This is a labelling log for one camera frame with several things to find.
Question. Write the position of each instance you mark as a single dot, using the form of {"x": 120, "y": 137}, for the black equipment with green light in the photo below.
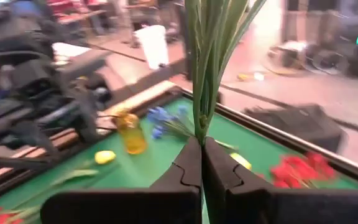
{"x": 353, "y": 46}

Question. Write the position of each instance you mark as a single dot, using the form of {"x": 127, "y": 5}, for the green table mat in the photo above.
{"x": 154, "y": 165}

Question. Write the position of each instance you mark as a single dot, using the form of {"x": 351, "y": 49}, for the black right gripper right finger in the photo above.
{"x": 259, "y": 208}

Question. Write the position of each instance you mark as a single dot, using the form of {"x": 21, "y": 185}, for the white container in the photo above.
{"x": 152, "y": 46}

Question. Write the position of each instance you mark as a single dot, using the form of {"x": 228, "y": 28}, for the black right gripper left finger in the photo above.
{"x": 166, "y": 205}

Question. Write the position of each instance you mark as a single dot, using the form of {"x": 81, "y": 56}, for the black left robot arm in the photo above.
{"x": 42, "y": 102}

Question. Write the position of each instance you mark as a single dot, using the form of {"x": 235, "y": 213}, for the yellow embossed glass vase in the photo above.
{"x": 132, "y": 137}

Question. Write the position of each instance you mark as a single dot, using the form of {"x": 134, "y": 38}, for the yellow artificial tulip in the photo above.
{"x": 104, "y": 157}
{"x": 242, "y": 161}

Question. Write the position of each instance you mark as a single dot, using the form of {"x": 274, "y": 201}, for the blue artificial flower bunch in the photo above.
{"x": 160, "y": 116}
{"x": 204, "y": 93}

